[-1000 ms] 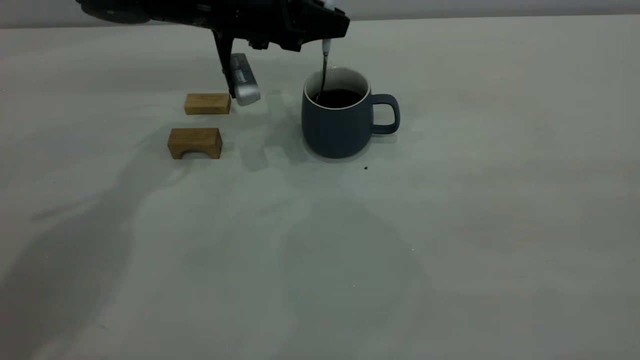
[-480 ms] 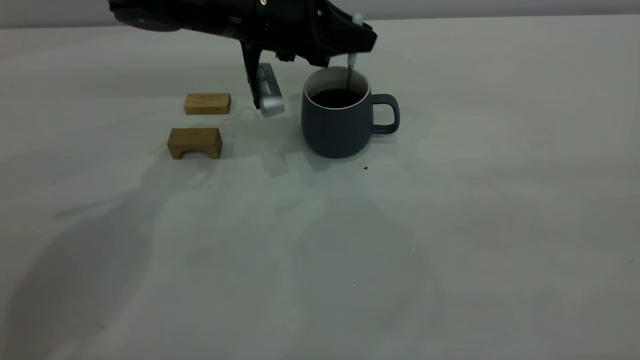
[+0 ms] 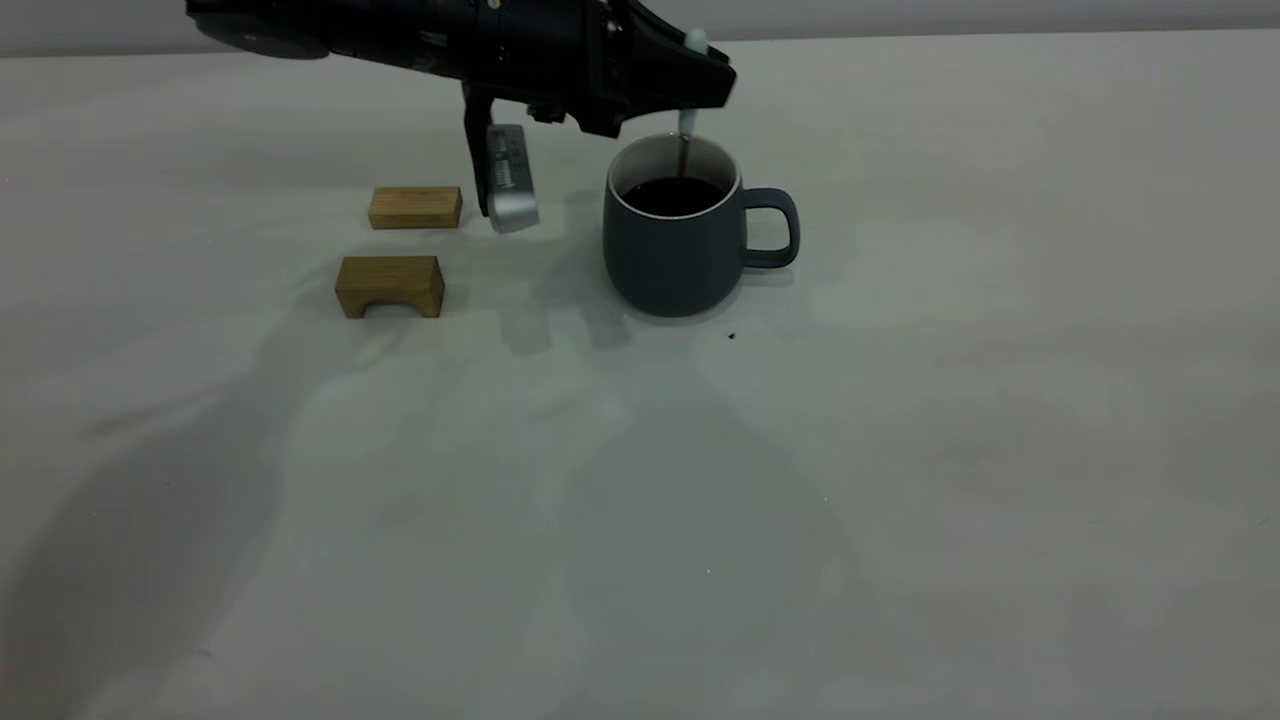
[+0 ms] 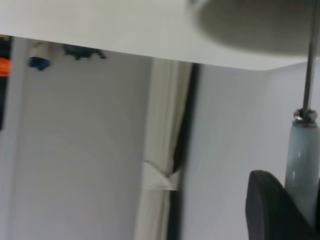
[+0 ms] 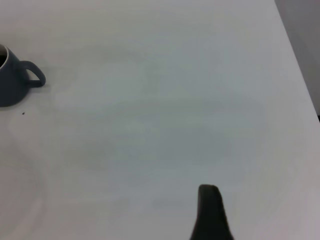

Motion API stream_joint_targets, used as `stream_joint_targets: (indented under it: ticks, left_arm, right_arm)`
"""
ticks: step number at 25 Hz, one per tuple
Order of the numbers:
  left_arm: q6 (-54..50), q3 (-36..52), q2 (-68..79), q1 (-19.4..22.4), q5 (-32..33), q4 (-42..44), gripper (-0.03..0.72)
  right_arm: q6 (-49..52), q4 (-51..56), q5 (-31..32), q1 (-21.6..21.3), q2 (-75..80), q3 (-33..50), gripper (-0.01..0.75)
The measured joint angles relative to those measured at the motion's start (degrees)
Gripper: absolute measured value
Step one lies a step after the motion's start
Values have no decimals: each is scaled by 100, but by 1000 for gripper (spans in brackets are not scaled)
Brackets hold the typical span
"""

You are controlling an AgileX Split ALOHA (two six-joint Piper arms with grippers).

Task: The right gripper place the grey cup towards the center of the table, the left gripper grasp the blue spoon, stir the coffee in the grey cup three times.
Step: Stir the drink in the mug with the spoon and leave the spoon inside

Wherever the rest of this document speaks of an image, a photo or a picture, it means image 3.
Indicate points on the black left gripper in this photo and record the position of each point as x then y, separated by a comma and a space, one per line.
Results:
560, 55

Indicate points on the dark grey ceramic mug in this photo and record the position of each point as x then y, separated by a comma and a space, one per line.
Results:
670, 265

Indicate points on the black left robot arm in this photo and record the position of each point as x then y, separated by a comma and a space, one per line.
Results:
330, 25

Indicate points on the dark coffee liquid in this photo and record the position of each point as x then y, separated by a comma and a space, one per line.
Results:
665, 198

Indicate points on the flat rectangular wooden block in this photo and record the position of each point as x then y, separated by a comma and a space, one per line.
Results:
415, 208

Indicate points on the arched wooden block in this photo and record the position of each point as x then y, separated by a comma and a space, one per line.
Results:
390, 275

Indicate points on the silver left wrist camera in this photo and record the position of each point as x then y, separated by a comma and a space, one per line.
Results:
512, 185

